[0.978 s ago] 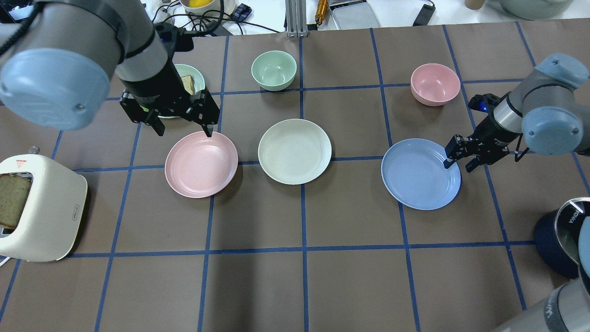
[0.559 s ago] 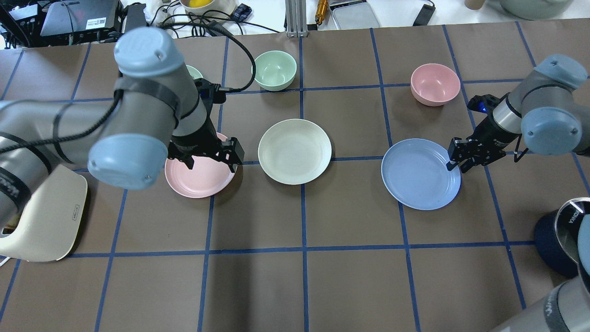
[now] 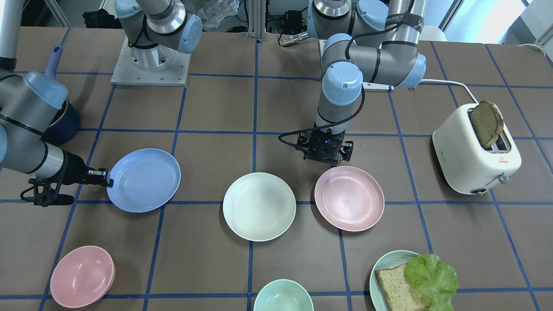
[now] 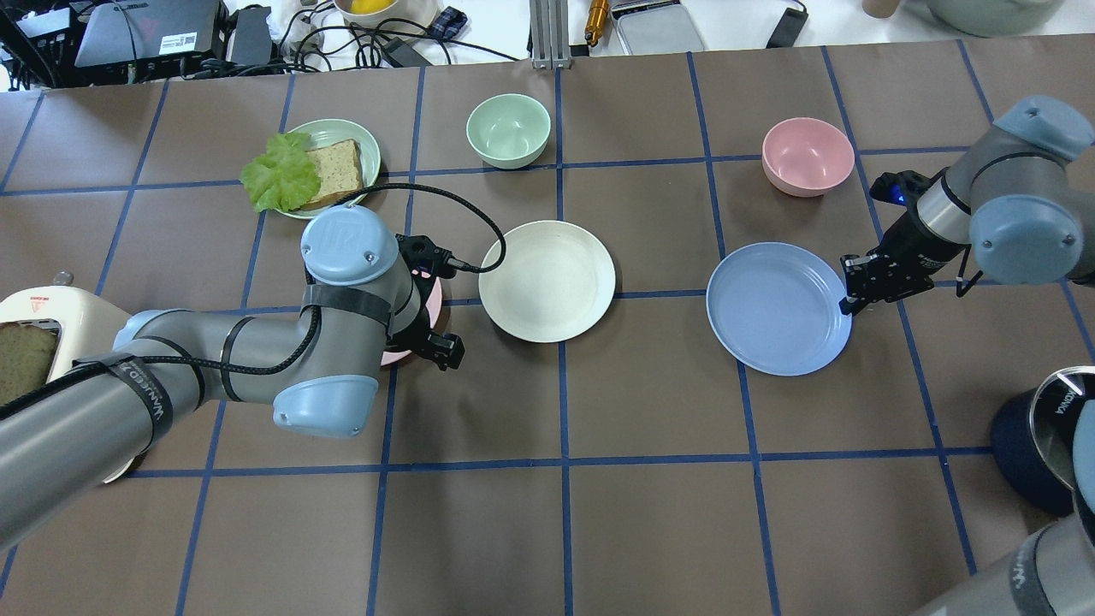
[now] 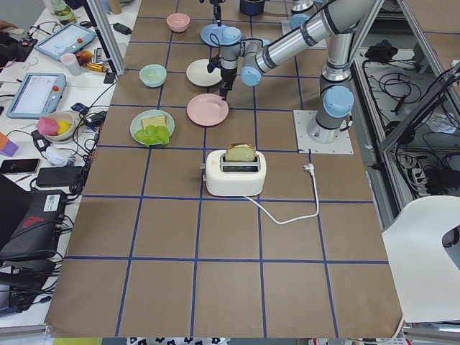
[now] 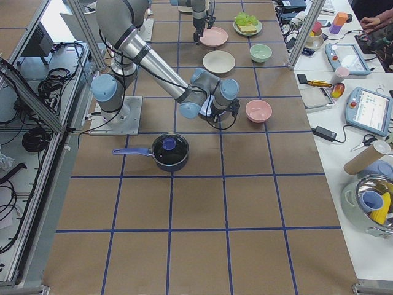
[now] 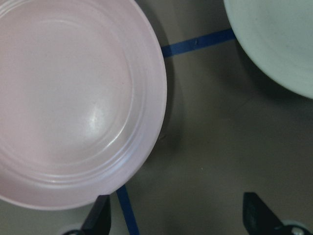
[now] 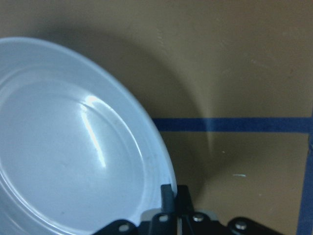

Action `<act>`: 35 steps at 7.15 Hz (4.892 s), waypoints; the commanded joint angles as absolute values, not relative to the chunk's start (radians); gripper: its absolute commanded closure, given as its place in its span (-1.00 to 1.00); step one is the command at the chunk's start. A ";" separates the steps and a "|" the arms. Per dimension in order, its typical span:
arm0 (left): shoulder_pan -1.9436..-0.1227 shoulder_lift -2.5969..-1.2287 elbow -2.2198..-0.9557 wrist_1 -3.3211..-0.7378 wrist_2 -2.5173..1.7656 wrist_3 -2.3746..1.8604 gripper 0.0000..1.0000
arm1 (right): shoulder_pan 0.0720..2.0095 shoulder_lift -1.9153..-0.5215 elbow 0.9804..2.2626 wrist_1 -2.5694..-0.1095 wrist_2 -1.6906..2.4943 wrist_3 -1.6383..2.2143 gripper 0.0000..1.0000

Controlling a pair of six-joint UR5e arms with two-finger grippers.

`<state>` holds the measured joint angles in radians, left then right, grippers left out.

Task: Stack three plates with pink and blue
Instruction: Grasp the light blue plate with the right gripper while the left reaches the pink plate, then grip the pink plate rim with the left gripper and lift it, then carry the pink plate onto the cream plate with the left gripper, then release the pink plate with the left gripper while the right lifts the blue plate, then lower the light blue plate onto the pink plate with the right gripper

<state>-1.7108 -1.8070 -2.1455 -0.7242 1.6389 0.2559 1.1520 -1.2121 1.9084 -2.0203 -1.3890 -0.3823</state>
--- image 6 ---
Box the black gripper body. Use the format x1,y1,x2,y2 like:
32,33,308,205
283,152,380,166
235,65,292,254
192,12,215,34
210,98,240,119

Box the pink plate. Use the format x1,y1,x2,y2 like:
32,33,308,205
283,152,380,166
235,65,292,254
200,26,228,47

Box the blue plate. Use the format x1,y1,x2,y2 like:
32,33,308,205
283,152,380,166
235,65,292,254
199,95,227,117

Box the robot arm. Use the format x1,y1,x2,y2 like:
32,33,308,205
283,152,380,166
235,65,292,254
96,1,240,122
170,0,216,45

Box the white toaster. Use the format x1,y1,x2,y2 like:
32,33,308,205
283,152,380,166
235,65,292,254
177,6,193,14

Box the pink bowl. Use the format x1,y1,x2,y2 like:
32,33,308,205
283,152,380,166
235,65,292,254
245,100,273,123

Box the cream white plate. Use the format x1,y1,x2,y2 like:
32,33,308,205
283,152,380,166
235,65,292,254
203,50,235,74

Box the green lettuce leaf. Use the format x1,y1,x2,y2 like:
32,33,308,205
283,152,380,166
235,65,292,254
235,12,258,26

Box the green plate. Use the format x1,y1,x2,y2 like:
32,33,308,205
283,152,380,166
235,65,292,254
233,21,263,36

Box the bread slice on plate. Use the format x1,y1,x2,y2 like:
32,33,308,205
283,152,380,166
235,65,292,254
238,25,257,34

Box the green bowl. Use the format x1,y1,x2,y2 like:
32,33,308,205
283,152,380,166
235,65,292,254
249,44,273,63

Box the black smartphone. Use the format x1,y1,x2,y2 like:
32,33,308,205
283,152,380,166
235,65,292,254
297,73,308,84

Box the blue saucepan with lid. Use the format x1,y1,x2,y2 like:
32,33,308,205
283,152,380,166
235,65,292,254
112,132,189,172

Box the black power adapter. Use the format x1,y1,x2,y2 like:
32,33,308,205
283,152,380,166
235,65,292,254
311,126,337,142

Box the teach pendant far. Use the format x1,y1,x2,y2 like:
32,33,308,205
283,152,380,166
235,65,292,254
324,44,371,76

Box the teach pendant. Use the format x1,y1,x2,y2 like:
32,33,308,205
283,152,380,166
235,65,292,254
344,87,392,136
324,44,371,76

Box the teach pendant near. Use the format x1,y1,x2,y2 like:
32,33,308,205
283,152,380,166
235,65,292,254
344,87,392,136

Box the scissors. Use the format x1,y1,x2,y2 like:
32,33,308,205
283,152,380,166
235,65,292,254
351,133,377,151

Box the cardboard tube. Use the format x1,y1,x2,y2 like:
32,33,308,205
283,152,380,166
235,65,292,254
343,140,391,175

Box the steel mixing bowl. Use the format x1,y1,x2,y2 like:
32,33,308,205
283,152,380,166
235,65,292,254
341,175,392,238

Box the aluminium frame post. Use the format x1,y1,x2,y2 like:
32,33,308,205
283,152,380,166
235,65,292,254
287,0,325,70

